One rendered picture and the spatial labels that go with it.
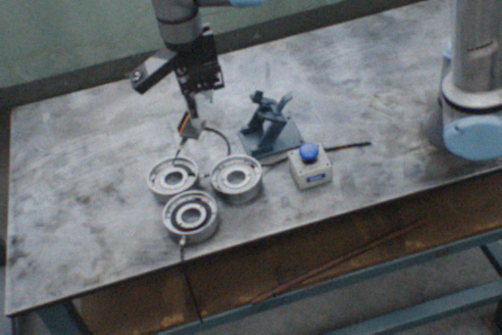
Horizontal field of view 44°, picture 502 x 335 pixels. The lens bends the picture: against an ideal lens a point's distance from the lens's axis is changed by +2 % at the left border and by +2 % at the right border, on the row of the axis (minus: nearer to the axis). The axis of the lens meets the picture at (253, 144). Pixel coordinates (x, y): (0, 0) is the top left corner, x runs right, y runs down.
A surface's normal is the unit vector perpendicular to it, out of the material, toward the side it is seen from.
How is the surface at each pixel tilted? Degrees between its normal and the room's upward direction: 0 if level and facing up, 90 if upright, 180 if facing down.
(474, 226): 0
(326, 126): 0
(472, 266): 0
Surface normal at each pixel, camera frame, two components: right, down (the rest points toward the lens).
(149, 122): -0.12, -0.71
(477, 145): -0.15, 0.79
